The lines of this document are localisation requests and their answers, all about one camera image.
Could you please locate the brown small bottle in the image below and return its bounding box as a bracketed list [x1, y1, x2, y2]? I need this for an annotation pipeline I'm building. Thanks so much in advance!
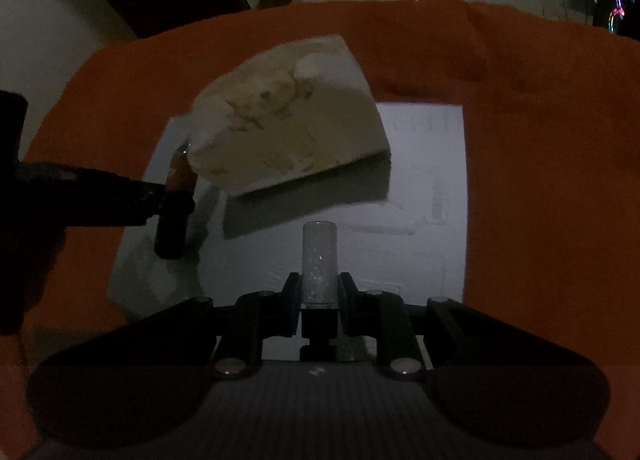
[166, 143, 193, 191]

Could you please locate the clear glitter tube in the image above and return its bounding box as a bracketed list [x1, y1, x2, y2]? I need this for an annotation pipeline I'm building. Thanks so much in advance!
[302, 221, 338, 309]

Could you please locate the white small box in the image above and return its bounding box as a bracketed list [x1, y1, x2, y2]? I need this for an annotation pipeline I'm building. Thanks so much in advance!
[107, 227, 203, 317]

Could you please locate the white paper sheet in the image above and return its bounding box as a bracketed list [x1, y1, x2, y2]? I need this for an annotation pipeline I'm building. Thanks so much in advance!
[106, 100, 469, 364]

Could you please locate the red tablecloth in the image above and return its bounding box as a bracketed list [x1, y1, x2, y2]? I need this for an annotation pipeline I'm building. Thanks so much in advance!
[26, 0, 639, 459]

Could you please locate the rgb lit computer case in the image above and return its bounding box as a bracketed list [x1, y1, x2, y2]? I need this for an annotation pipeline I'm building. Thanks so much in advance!
[608, 0, 629, 35]

